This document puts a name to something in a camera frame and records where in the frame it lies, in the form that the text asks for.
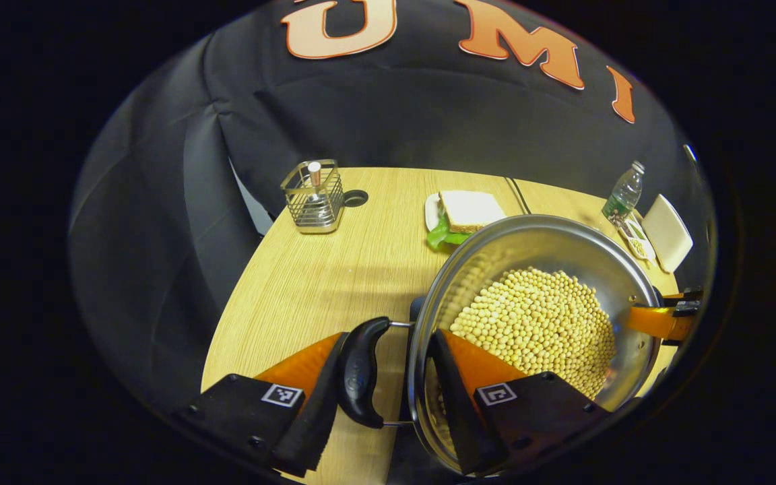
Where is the black power cable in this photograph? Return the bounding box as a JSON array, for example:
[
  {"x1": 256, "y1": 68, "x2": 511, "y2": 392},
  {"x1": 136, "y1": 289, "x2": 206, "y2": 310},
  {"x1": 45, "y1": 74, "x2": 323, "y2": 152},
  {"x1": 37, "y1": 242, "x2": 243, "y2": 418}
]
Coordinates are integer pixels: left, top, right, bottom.
[{"x1": 503, "y1": 176, "x2": 532, "y2": 216}]

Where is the steel pot with black handles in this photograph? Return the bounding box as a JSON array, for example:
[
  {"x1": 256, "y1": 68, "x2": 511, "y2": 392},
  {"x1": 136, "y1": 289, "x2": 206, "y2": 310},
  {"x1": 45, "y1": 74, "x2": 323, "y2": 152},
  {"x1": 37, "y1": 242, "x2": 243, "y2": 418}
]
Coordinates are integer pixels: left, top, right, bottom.
[{"x1": 337, "y1": 214, "x2": 665, "y2": 476}]

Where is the sandwich with lettuce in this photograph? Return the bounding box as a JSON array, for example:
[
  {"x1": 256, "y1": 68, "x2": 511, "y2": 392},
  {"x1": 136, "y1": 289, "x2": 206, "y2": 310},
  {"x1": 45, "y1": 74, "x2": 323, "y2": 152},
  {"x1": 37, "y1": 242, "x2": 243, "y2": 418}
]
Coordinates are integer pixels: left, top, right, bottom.
[{"x1": 426, "y1": 190, "x2": 508, "y2": 251}]

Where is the metal wire utensil holder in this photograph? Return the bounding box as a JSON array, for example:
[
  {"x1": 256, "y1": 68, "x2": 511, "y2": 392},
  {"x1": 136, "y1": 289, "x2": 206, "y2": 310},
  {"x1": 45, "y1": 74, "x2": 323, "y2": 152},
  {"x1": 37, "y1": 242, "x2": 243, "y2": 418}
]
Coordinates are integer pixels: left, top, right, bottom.
[{"x1": 280, "y1": 159, "x2": 347, "y2": 235}]

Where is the black backdrop cloth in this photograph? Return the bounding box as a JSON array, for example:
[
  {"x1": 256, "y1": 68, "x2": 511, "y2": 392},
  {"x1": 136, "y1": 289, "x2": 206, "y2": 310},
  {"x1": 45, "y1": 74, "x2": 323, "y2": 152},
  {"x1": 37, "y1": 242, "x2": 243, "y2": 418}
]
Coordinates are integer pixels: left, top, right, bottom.
[{"x1": 68, "y1": 0, "x2": 719, "y2": 418}]

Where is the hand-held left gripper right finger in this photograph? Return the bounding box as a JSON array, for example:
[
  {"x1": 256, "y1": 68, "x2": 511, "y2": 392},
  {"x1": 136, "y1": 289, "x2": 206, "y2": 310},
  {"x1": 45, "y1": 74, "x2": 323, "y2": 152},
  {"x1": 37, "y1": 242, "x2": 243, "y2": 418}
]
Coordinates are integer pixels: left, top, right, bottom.
[{"x1": 427, "y1": 328, "x2": 612, "y2": 476}]

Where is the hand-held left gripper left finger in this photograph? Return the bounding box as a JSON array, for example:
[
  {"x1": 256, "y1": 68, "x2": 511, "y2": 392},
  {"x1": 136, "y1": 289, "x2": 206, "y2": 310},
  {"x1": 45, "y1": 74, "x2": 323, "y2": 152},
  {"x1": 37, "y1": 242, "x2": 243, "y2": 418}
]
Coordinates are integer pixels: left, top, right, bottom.
[{"x1": 172, "y1": 331, "x2": 350, "y2": 479}]

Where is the white divided bean plate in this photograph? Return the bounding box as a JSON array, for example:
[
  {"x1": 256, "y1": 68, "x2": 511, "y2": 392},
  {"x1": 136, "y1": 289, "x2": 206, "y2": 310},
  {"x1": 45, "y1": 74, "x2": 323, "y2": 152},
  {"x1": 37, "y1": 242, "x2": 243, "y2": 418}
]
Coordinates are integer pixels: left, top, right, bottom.
[{"x1": 614, "y1": 214, "x2": 659, "y2": 263}]

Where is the white toaster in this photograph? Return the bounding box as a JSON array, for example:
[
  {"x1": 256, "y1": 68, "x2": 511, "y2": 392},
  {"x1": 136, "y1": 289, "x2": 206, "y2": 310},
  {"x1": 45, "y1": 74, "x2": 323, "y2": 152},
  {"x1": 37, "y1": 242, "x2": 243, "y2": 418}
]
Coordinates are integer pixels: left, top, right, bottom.
[{"x1": 641, "y1": 194, "x2": 694, "y2": 274}]

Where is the pile of soybeans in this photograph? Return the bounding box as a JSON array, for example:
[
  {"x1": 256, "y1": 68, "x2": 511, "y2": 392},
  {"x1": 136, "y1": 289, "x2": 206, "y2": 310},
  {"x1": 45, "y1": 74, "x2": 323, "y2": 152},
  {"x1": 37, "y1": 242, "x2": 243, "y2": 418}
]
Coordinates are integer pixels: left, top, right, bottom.
[{"x1": 449, "y1": 267, "x2": 618, "y2": 399}]

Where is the clear plastic water bottle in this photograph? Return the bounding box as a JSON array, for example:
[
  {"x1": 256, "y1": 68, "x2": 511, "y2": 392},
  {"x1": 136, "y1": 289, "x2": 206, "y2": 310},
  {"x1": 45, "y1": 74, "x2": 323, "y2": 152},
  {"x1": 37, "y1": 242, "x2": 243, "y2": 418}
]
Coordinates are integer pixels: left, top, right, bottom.
[{"x1": 602, "y1": 160, "x2": 647, "y2": 224}]

